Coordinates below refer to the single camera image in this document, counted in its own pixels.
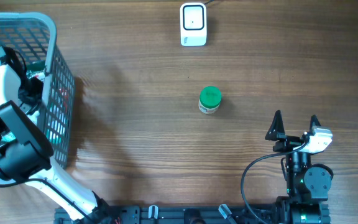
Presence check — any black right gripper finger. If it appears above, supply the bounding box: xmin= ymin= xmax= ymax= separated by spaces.
xmin=310 ymin=114 xmax=321 ymax=133
xmin=265 ymin=110 xmax=285 ymax=141

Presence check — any green white wipes packet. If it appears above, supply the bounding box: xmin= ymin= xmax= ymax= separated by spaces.
xmin=26 ymin=60 xmax=45 ymax=82

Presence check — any green lid jar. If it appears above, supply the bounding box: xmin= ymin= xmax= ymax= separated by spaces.
xmin=198 ymin=86 xmax=223 ymax=114

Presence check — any red tissue pack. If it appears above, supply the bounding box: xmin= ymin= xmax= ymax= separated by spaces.
xmin=58 ymin=88 xmax=70 ymax=104

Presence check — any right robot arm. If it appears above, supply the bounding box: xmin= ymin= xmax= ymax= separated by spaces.
xmin=265 ymin=110 xmax=334 ymax=223

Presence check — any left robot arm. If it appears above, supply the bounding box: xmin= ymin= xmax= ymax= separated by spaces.
xmin=0 ymin=46 xmax=114 ymax=223

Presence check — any white barcode scanner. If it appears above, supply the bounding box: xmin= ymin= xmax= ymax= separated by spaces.
xmin=180 ymin=2 xmax=208 ymax=47

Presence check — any grey plastic laundry basket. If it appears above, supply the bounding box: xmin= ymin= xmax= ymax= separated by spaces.
xmin=0 ymin=12 xmax=75 ymax=167

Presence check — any black right camera cable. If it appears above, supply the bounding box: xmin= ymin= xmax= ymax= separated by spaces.
xmin=240 ymin=141 xmax=310 ymax=224

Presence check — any black camera cable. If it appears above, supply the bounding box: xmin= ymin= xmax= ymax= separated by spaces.
xmin=0 ymin=46 xmax=99 ymax=224
xmin=240 ymin=141 xmax=310 ymax=224

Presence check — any black left camera cable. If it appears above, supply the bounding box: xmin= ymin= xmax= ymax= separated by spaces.
xmin=0 ymin=46 xmax=99 ymax=224

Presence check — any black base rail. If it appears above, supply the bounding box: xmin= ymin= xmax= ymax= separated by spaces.
xmin=53 ymin=203 xmax=279 ymax=224

